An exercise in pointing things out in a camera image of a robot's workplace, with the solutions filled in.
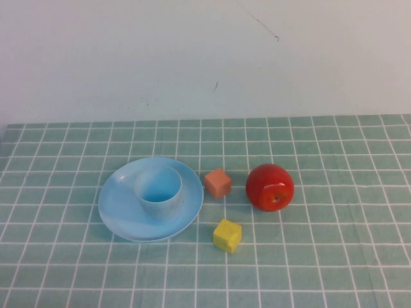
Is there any red apple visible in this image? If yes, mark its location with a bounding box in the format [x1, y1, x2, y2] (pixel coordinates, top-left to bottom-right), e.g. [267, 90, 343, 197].
[245, 163, 295, 212]

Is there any light blue plastic cup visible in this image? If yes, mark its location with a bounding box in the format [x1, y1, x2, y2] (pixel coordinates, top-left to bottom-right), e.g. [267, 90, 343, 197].
[133, 167, 183, 222]

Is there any orange cube block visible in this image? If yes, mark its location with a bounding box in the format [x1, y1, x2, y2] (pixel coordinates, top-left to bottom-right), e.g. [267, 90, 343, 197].
[204, 167, 232, 200]

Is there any yellow cube block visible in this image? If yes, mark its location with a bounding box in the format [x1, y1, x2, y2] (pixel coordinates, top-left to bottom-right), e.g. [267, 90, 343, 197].
[213, 218, 243, 255]

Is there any light blue plastic plate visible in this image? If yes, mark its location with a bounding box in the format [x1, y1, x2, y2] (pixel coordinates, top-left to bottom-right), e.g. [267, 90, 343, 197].
[98, 157, 205, 243]

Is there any green checkered tablecloth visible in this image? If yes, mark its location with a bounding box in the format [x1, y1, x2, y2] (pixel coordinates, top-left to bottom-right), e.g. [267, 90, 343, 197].
[0, 114, 411, 308]

